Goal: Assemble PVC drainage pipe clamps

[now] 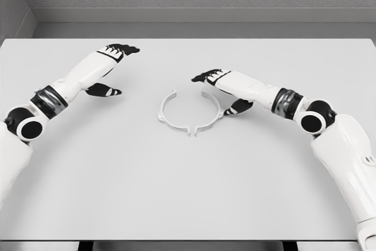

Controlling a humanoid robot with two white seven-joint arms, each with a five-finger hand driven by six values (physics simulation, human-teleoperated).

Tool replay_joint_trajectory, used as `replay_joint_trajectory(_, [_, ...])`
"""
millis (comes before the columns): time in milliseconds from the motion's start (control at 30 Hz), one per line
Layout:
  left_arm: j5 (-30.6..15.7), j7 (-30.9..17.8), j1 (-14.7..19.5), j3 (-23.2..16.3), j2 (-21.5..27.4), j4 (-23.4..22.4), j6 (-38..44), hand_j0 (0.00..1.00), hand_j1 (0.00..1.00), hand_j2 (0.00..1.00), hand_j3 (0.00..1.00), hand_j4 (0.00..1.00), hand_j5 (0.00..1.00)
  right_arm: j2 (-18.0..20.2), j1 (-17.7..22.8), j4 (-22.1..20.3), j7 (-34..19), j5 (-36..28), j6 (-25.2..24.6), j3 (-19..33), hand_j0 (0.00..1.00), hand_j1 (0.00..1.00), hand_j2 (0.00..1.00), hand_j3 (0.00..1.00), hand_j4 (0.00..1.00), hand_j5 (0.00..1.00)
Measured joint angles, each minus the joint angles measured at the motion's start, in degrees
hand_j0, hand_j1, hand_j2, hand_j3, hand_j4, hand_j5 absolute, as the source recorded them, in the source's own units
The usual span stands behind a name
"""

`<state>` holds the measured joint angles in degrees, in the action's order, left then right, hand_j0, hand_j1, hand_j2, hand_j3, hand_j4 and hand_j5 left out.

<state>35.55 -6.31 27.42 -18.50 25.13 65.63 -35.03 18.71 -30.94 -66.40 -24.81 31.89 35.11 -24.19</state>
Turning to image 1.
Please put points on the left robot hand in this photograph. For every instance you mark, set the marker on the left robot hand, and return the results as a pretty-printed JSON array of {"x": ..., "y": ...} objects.
[{"x": 94, "y": 67}]

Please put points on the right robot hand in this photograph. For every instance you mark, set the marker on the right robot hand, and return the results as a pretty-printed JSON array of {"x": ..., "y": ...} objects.
[{"x": 243, "y": 86}]

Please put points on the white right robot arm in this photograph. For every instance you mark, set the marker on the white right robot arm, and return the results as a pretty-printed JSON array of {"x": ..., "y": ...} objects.
[{"x": 340, "y": 157}]

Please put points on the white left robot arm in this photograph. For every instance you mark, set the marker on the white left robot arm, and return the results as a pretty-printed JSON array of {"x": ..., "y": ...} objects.
[{"x": 17, "y": 157}]

